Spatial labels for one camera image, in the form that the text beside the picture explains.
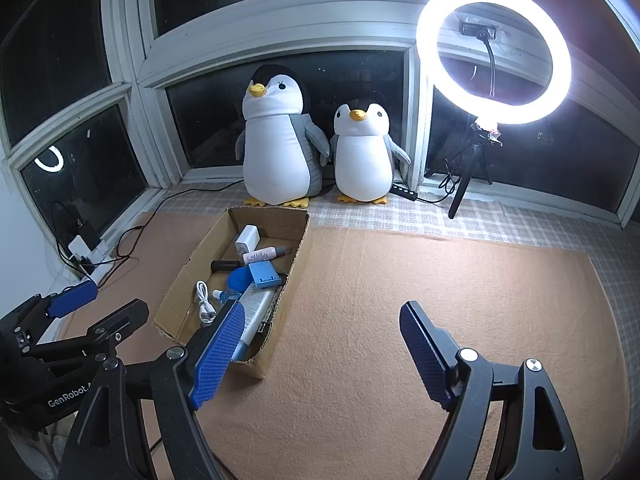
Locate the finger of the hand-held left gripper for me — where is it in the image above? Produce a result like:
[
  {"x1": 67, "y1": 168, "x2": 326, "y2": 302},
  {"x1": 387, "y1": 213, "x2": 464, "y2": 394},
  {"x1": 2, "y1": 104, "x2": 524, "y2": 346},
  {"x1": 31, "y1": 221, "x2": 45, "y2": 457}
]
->
[
  {"x1": 0, "y1": 280, "x2": 99, "y2": 346},
  {"x1": 30, "y1": 299, "x2": 151, "y2": 359}
]

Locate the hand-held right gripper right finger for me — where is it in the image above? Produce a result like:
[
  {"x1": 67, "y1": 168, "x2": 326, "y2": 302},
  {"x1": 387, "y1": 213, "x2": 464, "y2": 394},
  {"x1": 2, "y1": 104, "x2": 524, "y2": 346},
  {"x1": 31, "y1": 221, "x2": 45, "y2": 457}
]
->
[{"x1": 399, "y1": 300, "x2": 586, "y2": 480}]

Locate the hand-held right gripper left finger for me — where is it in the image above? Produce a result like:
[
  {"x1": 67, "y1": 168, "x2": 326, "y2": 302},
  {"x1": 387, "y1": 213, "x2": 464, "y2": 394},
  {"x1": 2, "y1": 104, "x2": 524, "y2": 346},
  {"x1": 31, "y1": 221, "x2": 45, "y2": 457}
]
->
[{"x1": 60, "y1": 300, "x2": 248, "y2": 480}]

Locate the white cable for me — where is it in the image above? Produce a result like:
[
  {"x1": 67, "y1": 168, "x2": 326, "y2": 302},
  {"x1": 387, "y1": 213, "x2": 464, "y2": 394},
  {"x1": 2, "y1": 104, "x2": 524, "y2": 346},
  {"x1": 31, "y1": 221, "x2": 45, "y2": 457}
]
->
[{"x1": 192, "y1": 280, "x2": 217, "y2": 328}]

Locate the blue round case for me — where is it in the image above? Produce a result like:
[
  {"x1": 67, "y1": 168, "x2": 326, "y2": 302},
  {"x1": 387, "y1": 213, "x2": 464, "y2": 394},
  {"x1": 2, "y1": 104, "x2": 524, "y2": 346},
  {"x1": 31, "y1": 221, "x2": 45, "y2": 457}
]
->
[{"x1": 227, "y1": 266, "x2": 253, "y2": 293}]

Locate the cardboard box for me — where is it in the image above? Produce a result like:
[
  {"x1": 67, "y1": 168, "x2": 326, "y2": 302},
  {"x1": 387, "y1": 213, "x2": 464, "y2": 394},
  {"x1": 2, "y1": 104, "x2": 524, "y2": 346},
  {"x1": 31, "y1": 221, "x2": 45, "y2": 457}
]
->
[{"x1": 154, "y1": 206, "x2": 311, "y2": 380}]

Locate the blue rectangular case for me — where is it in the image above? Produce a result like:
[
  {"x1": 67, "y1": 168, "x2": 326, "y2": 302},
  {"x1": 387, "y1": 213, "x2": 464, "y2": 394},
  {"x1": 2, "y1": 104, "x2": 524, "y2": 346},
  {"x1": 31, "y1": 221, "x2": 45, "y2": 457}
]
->
[{"x1": 247, "y1": 261, "x2": 281, "y2": 288}]

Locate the pink bottle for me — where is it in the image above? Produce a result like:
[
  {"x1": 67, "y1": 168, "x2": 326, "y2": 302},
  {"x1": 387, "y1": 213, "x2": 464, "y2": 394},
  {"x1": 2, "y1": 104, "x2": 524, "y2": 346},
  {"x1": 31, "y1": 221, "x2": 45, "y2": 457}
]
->
[{"x1": 241, "y1": 245, "x2": 293, "y2": 267}]

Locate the white charger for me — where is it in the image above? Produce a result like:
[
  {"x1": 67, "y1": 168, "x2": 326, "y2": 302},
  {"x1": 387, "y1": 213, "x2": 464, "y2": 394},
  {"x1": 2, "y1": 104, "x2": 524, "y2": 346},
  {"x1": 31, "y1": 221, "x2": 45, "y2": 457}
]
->
[{"x1": 235, "y1": 225, "x2": 260, "y2": 253}]

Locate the person's left forearm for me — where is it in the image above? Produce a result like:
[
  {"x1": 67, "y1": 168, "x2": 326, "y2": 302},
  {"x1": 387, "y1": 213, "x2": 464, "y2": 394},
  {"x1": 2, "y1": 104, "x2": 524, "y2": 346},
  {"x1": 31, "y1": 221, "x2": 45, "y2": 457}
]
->
[{"x1": 0, "y1": 405, "x2": 76, "y2": 480}]

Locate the white power strip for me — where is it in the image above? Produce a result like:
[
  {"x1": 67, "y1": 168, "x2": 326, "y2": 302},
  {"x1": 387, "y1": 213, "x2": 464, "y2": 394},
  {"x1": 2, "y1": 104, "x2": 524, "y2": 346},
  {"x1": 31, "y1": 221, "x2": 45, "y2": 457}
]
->
[{"x1": 67, "y1": 232, "x2": 118, "y2": 281}]

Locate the black power adapter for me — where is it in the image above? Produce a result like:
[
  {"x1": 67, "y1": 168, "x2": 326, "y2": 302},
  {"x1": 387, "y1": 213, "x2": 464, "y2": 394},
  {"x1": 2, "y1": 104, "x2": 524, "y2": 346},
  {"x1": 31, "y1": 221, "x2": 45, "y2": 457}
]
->
[{"x1": 70, "y1": 217, "x2": 101, "y2": 241}]

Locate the plaid cloth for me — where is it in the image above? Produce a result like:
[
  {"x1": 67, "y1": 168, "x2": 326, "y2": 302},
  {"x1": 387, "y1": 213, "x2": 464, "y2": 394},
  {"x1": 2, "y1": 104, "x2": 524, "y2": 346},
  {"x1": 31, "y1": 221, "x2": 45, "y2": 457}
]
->
[{"x1": 150, "y1": 182, "x2": 640, "y2": 361}]

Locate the small penguin plush toy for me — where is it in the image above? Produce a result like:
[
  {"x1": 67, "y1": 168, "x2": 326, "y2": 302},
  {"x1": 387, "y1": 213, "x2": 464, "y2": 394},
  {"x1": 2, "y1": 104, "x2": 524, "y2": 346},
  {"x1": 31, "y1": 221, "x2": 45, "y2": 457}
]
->
[{"x1": 327, "y1": 99, "x2": 412, "y2": 206}]

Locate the large penguin plush toy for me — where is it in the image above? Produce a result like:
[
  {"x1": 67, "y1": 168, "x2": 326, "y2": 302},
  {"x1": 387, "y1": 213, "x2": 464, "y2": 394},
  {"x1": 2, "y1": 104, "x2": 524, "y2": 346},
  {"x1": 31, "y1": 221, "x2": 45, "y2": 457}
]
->
[{"x1": 235, "y1": 63, "x2": 332, "y2": 209}]

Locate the long black power cable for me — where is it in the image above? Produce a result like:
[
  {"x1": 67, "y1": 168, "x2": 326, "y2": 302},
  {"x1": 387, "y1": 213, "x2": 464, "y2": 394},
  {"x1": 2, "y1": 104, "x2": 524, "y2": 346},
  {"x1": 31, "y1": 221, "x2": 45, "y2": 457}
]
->
[{"x1": 116, "y1": 182, "x2": 241, "y2": 263}]

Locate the black hub cable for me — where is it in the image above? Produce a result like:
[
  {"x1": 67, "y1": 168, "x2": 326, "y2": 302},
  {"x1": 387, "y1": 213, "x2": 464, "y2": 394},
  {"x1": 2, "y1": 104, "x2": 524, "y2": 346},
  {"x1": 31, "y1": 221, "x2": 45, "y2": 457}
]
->
[{"x1": 417, "y1": 160, "x2": 461, "y2": 206}]

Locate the white window frame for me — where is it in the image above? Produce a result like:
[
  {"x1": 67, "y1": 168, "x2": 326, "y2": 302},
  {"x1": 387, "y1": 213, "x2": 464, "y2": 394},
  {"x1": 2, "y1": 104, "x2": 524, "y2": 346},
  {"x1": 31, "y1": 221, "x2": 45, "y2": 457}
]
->
[{"x1": 0, "y1": 0, "x2": 640, "y2": 231}]

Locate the white ring light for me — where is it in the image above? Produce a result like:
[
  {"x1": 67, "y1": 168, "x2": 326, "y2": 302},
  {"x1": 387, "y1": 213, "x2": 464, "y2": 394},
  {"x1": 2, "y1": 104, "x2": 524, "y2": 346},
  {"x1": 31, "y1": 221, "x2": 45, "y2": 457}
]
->
[{"x1": 416, "y1": 0, "x2": 572, "y2": 128}]

